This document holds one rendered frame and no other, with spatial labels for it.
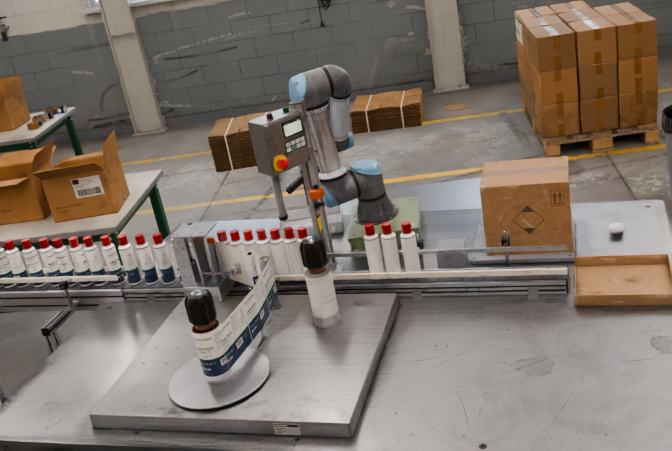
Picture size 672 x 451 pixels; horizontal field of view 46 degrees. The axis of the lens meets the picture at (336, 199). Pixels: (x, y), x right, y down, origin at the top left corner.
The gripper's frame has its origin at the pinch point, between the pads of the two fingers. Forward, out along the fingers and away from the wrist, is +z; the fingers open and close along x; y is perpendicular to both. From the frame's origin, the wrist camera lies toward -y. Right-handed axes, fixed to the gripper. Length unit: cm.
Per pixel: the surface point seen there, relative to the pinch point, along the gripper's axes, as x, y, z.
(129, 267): -49, -68, -10
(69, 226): 52, -128, 8
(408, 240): -79, 38, -17
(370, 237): -75, 25, -18
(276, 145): -64, -1, -53
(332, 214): -0.7, 8.8, 2.9
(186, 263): -71, -40, -18
